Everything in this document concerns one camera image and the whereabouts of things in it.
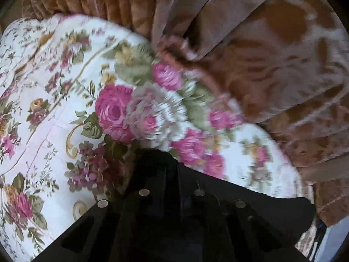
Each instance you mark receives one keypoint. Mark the floral quilted bedspread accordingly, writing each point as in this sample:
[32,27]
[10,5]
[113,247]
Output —
[78,95]

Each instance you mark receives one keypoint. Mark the black pants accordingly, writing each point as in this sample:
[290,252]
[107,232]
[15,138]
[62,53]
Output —
[173,213]

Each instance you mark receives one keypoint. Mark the brown floral curtain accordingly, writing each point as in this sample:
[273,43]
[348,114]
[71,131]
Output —
[284,61]

